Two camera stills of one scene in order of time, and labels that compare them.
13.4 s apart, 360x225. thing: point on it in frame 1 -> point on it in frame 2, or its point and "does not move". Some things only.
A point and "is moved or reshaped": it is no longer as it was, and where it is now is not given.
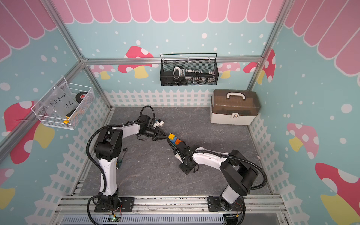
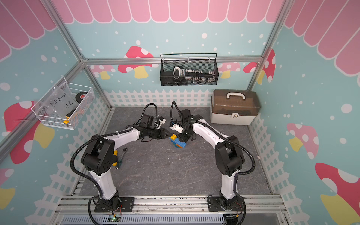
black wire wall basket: (189, 69) does not move
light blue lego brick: (173, 140) is moved or reshaped
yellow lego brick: (171, 136) is moved or reshaped
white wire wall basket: (64, 105) does not move
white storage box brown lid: (234, 107) does not move
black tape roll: (80, 96) does not move
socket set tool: (193, 76) does not move
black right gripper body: (185, 168) -> (184, 135)
